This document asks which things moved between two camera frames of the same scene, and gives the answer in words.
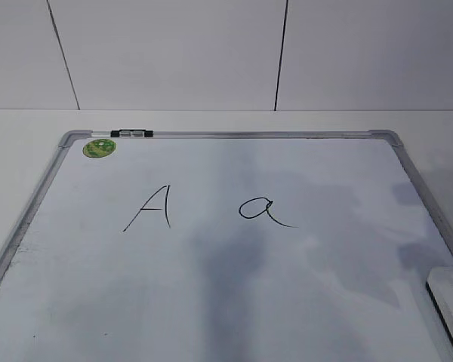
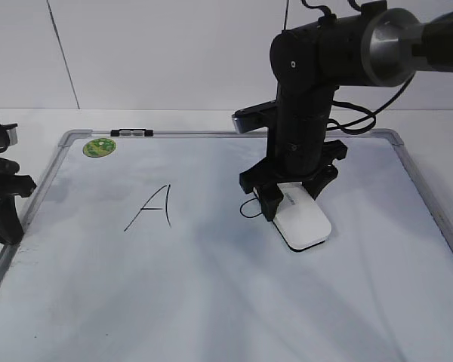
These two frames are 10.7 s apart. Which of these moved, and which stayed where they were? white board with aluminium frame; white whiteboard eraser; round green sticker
Moved: white whiteboard eraser
Stayed: round green sticker; white board with aluminium frame
